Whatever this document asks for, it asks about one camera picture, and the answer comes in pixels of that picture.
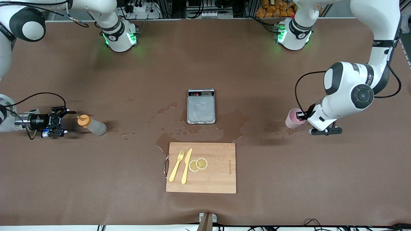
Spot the pink plastic cup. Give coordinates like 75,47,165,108
285,108,307,129

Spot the sauce bottle with orange cap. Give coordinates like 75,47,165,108
77,115,107,136

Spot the spilled liquid puddle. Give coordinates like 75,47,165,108
148,102,251,154

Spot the silver digital kitchen scale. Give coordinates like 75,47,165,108
187,89,216,125

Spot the orange snack pile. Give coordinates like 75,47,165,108
256,0,297,18

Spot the wooden cutting board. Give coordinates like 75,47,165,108
166,142,237,194

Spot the yellow plastic fork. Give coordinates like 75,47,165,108
169,150,186,183

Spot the yellow plastic knife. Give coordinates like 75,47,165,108
181,148,193,184

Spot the white power strip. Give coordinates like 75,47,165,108
124,0,161,20

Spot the white connector block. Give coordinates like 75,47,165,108
186,11,234,19

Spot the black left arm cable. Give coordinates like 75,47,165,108
295,32,402,116

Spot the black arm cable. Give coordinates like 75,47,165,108
3,92,67,140
295,32,402,116

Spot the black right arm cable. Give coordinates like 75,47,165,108
3,92,67,140

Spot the black cable bundle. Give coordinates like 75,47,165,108
302,219,411,231

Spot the metal table edge bracket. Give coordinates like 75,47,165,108
198,212,218,231

